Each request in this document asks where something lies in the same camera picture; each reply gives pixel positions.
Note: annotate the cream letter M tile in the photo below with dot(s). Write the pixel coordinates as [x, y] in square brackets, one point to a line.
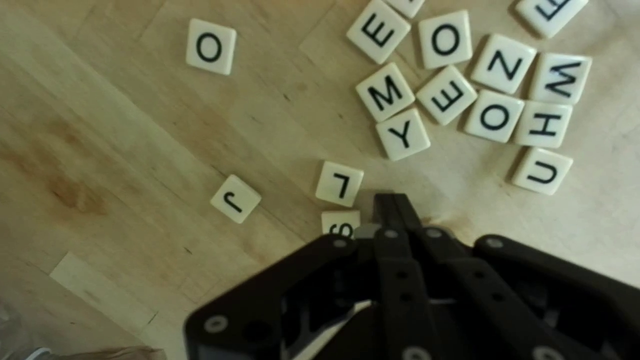
[384, 92]

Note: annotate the cream letter H tile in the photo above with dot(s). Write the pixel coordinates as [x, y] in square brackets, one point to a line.
[542, 122]

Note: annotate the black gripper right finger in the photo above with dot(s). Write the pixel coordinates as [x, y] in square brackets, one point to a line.
[532, 301]

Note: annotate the cream letter Z tile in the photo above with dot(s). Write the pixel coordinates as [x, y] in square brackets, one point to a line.
[503, 62]

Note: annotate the cream letter U tile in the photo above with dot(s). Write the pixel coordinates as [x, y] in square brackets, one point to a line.
[542, 171]

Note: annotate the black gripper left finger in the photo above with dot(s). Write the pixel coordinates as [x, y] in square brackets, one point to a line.
[281, 301]

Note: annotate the cream letter S tile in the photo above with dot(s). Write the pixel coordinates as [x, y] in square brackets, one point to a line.
[340, 223]

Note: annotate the cream letter Y tile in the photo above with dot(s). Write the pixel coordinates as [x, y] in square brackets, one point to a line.
[402, 134]

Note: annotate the cream letter J tile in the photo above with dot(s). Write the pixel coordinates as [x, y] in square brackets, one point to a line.
[235, 199]

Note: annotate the cream letter W tile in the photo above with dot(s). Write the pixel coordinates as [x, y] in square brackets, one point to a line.
[561, 79]

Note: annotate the cream letter O tile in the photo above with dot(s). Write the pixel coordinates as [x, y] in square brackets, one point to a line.
[495, 114]
[444, 39]
[210, 46]

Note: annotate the cream letter L tile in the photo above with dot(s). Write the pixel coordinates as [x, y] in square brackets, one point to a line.
[339, 182]

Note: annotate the cream letter E tile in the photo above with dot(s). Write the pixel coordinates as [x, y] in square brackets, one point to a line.
[446, 94]
[550, 13]
[379, 30]

